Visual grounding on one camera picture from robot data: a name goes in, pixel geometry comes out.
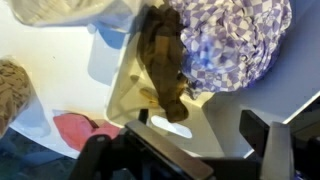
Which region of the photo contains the brown moose toy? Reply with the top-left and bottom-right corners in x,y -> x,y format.
135,4 -> 198,123

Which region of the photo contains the red pink flat cloth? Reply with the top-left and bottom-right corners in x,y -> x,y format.
52,112 -> 122,153

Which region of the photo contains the white plastic basket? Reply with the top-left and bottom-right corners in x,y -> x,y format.
105,0 -> 320,160

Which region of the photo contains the clear glass with contents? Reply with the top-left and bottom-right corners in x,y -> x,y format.
0,57 -> 33,138

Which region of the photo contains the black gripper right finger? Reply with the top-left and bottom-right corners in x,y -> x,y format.
239,109 -> 320,180

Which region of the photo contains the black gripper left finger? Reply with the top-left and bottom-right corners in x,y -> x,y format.
68,108 -> 215,180

